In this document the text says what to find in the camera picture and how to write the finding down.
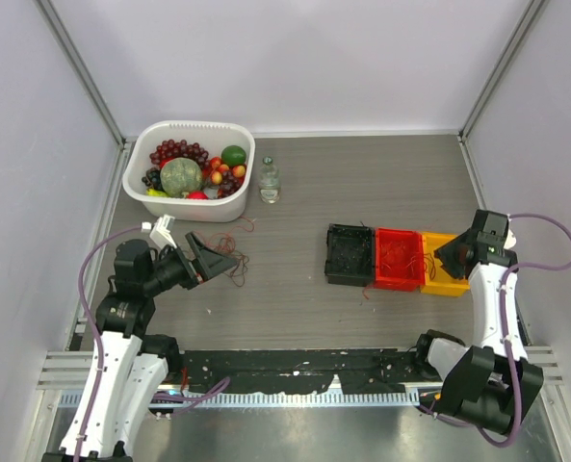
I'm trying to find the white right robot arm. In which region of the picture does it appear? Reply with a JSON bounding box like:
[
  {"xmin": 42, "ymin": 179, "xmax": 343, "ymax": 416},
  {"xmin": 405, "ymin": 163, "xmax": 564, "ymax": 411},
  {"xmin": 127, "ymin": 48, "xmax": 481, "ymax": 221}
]
[{"xmin": 411, "ymin": 210, "xmax": 544, "ymax": 437}]

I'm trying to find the red grape bunch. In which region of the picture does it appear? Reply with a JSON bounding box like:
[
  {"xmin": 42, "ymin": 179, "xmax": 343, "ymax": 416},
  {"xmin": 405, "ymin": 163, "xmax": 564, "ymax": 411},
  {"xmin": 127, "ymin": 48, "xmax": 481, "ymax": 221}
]
[{"xmin": 149, "ymin": 139, "xmax": 209, "ymax": 168}]

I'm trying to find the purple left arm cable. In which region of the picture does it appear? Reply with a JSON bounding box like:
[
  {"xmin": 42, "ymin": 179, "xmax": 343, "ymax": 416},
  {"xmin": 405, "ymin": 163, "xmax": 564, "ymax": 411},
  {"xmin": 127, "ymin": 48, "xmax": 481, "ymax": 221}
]
[{"xmin": 72, "ymin": 225, "xmax": 232, "ymax": 462}]

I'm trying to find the red plastic bin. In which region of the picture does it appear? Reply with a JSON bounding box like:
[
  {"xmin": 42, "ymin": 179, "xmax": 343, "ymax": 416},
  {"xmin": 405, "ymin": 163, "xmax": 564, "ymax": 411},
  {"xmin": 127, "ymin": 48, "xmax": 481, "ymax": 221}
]
[{"xmin": 374, "ymin": 227, "xmax": 425, "ymax": 292}]

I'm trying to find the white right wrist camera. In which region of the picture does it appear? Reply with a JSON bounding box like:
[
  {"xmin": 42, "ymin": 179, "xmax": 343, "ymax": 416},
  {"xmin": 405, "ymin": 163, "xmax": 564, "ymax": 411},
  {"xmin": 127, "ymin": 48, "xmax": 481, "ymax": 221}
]
[{"xmin": 503, "ymin": 228, "xmax": 517, "ymax": 250}]

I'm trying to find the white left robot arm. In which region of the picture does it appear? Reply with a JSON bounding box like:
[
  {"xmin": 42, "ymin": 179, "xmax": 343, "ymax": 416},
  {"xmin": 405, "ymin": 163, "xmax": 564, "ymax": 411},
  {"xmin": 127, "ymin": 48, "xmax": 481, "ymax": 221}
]
[{"xmin": 42, "ymin": 232, "xmax": 237, "ymax": 461}]

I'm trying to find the white slotted cable duct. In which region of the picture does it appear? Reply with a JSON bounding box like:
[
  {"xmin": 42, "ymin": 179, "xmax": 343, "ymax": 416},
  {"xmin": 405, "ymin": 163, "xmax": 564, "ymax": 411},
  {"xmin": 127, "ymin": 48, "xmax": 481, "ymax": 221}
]
[{"xmin": 59, "ymin": 389, "xmax": 420, "ymax": 409}]

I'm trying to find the peach fruit cluster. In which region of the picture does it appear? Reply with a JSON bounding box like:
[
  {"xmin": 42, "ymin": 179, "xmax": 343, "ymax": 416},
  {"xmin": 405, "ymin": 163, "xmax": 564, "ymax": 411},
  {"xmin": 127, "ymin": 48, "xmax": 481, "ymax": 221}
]
[{"xmin": 208, "ymin": 157, "xmax": 247, "ymax": 186}]

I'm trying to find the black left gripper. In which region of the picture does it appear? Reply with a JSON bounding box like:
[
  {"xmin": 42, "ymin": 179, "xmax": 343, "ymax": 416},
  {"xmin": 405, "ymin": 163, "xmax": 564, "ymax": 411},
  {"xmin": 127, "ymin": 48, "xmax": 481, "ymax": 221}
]
[{"xmin": 143, "ymin": 231, "xmax": 236, "ymax": 295}]

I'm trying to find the clear glass bottle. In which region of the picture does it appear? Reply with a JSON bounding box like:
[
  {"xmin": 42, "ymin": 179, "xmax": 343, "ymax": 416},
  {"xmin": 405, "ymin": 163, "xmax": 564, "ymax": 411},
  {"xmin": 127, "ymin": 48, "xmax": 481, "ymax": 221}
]
[{"xmin": 258, "ymin": 156, "xmax": 281, "ymax": 204}]

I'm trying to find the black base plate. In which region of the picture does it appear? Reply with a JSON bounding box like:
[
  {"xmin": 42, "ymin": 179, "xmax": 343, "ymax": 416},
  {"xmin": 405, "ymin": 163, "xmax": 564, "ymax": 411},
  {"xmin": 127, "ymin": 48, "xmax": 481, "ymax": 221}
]
[{"xmin": 165, "ymin": 348, "xmax": 440, "ymax": 395}]

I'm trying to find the green melon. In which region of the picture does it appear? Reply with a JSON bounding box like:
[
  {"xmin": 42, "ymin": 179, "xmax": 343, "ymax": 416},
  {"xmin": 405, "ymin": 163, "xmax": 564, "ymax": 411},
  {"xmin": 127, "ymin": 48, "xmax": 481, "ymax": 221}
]
[{"xmin": 160, "ymin": 158, "xmax": 203, "ymax": 198}]

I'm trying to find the orange plastic bin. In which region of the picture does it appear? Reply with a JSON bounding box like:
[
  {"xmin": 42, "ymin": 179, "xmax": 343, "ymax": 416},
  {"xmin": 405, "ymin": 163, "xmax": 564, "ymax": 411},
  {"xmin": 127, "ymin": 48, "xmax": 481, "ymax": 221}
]
[{"xmin": 420, "ymin": 231, "xmax": 470, "ymax": 297}]

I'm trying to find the red cable bundle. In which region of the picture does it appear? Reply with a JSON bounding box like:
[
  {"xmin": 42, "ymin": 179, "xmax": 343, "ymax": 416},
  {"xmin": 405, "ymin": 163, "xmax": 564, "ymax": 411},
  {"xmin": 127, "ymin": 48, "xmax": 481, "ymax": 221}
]
[{"xmin": 359, "ymin": 238, "xmax": 443, "ymax": 302}]

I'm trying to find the green lime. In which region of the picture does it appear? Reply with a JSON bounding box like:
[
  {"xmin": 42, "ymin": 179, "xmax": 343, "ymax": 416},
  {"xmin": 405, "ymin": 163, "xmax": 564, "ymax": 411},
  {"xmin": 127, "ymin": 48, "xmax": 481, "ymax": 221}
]
[{"xmin": 221, "ymin": 145, "xmax": 247, "ymax": 167}]

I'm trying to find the white plastic basket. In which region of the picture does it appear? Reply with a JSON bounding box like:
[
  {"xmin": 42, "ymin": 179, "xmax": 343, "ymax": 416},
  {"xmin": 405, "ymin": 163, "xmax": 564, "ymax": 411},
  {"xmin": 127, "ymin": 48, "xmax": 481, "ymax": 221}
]
[{"xmin": 122, "ymin": 120, "xmax": 255, "ymax": 222}]

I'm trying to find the black plastic bin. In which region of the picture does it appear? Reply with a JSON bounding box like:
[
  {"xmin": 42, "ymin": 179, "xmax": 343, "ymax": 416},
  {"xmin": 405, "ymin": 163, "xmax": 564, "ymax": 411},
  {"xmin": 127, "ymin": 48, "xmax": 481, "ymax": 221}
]
[{"xmin": 324, "ymin": 223, "xmax": 376, "ymax": 287}]

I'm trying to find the brown thin cable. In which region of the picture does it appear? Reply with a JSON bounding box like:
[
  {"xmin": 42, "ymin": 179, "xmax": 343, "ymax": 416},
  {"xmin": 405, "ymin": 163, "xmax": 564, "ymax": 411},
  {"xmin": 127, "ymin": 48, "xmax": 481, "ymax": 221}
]
[{"xmin": 202, "ymin": 216, "xmax": 257, "ymax": 289}]

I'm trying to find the red apple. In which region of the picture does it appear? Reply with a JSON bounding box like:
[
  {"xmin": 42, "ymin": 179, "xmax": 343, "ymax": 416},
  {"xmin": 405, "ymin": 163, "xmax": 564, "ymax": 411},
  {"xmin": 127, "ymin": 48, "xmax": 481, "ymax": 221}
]
[{"xmin": 187, "ymin": 191, "xmax": 208, "ymax": 200}]

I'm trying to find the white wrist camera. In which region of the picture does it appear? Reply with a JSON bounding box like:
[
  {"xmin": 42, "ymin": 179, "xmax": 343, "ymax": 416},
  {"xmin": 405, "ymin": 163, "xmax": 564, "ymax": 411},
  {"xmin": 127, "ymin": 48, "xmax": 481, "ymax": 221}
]
[
  {"xmin": 503, "ymin": 228, "xmax": 517, "ymax": 250},
  {"xmin": 141, "ymin": 215, "xmax": 177, "ymax": 249}
]

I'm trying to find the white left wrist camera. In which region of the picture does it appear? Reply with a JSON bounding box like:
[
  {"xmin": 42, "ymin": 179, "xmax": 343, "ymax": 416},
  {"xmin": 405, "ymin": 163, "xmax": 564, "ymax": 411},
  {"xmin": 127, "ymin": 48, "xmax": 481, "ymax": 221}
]
[{"xmin": 141, "ymin": 215, "xmax": 177, "ymax": 249}]

